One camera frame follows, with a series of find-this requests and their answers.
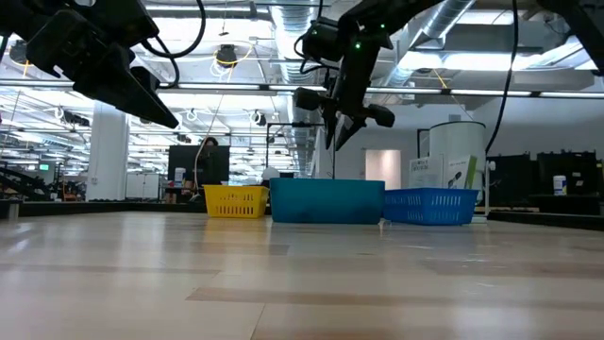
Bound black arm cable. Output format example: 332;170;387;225
484;0;520;156
140;0;208;91

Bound overhead LED light bar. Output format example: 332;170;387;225
0;78;604;99

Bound tall translucent cylinder container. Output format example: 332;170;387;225
428;121;487;190

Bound yellow plastic basket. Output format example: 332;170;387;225
203;184;270;219

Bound black storage cabinet row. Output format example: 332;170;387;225
488;150;604;216

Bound person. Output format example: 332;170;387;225
196;136;223;186

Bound white low cabinet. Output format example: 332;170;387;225
125;173;161;199

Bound black metal frame stand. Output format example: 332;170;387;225
265;121;337;179

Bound silver spiral air duct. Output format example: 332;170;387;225
270;0;323;176
377;0;476;91

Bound teal plastic bin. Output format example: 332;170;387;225
269;178;386;225

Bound blue plastic basket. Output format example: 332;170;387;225
382;188;480;227

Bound white cardboard product box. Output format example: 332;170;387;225
408;156;445;190
442;154;478;191

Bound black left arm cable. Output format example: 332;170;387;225
140;0;208;91

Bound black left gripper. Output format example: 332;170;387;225
25;0;180;129

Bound black computer monitor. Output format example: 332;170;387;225
167;144;231;185

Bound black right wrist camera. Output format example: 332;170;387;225
300;17;342;63

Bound black ceiling-hung camera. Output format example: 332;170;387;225
214;42;240;70

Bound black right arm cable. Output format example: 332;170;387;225
484;0;520;156

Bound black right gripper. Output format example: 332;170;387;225
294;32;396;152

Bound white building pillar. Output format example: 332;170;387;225
86;101;132;202

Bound black aluminium table frame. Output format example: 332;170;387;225
0;200;604;232

